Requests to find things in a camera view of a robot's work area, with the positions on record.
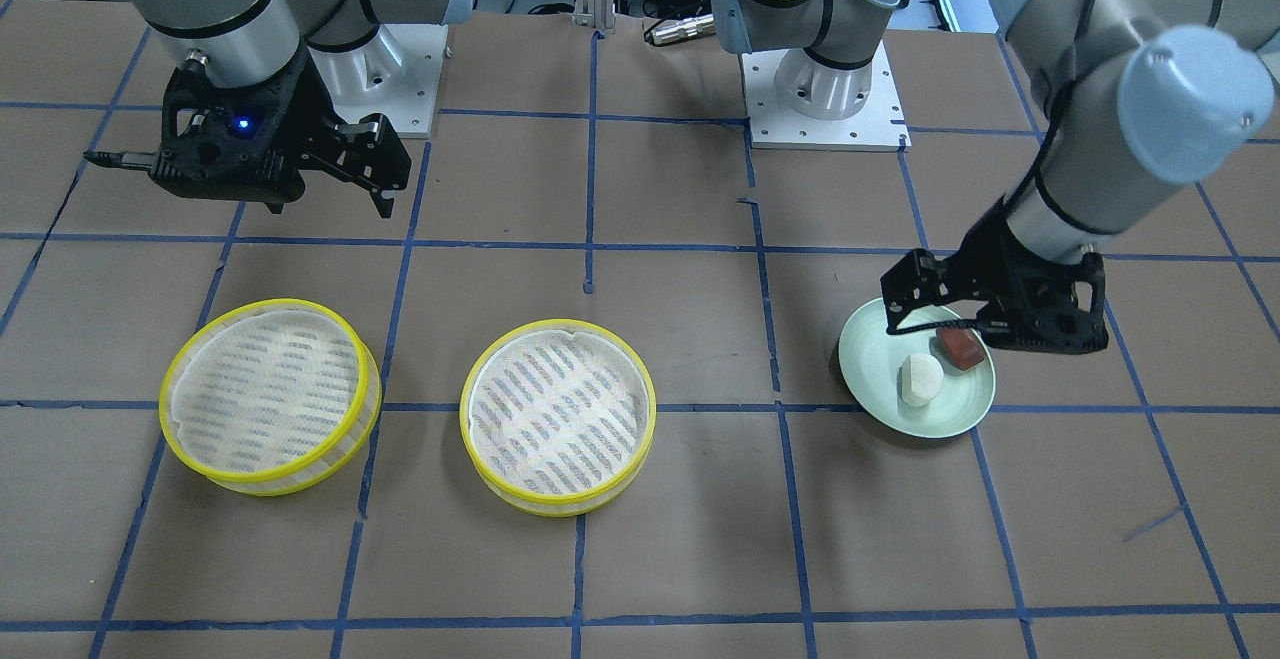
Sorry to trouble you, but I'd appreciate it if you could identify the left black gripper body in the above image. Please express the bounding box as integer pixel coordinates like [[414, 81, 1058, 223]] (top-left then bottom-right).
[[879, 209, 1108, 354]]

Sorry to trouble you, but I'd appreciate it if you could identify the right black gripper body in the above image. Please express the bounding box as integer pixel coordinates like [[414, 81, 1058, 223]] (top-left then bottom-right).
[[148, 47, 412, 214]]

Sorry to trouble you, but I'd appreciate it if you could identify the white steamed bun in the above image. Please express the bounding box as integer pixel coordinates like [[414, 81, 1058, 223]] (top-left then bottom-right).
[[899, 352, 946, 407]]

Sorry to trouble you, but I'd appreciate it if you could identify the red-brown bun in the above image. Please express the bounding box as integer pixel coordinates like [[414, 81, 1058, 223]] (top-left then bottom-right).
[[934, 328, 987, 372]]

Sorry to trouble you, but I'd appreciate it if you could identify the yellow steamer basket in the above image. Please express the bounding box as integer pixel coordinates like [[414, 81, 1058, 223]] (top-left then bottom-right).
[[157, 298, 383, 496], [460, 319, 657, 517]]

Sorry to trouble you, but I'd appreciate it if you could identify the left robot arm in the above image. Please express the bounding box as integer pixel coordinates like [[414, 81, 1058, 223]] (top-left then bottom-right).
[[712, 0, 1277, 354]]

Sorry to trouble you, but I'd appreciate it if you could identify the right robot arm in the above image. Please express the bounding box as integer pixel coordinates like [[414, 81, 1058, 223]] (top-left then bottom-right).
[[84, 0, 474, 218]]

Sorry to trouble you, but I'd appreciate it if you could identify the light green plate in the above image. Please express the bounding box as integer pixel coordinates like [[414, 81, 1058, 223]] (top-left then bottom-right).
[[837, 299, 996, 438]]

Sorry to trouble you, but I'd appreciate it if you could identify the silver cylindrical connector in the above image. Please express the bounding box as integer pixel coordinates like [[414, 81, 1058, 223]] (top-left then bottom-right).
[[643, 15, 716, 47]]

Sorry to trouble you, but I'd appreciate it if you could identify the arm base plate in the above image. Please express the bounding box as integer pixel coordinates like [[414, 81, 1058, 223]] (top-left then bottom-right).
[[740, 44, 913, 152], [308, 24, 451, 139]]

